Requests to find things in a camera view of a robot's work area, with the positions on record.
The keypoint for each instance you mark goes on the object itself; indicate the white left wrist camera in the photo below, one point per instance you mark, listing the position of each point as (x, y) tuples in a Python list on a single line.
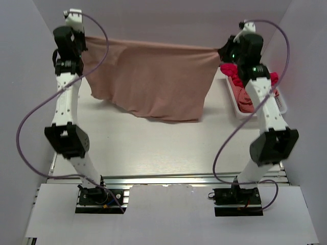
[(74, 19)]

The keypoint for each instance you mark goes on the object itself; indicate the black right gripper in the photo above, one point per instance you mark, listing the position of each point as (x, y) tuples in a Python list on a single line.
[(224, 51)]

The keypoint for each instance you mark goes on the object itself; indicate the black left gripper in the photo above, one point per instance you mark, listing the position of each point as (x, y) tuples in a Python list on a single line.
[(80, 35)]

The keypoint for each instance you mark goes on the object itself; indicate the dusty pink t shirt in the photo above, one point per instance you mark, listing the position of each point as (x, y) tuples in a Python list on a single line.
[(154, 80)]

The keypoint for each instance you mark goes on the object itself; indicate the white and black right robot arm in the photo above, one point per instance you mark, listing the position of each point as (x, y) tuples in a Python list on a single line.
[(276, 139)]

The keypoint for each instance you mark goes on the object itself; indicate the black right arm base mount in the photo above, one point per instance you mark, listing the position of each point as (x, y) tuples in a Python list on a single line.
[(234, 202)]

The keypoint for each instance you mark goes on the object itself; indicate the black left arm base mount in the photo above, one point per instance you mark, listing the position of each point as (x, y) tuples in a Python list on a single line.
[(97, 201)]

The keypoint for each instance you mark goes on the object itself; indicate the white perforated plastic basket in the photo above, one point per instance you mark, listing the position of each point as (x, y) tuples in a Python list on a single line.
[(239, 115)]

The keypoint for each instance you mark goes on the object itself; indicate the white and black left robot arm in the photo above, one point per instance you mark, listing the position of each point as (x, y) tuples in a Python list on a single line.
[(64, 134)]

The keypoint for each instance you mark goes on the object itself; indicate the coral pink t shirt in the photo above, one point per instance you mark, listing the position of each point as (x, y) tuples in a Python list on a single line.
[(243, 101)]

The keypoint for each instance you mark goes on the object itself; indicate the magenta t shirt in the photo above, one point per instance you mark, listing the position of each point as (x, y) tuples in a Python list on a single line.
[(231, 70)]

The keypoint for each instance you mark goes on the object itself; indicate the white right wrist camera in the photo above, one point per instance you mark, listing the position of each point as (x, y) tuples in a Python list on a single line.
[(246, 27)]

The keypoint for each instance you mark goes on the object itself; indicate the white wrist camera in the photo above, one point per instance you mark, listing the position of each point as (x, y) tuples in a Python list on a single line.
[(246, 27), (74, 19)]

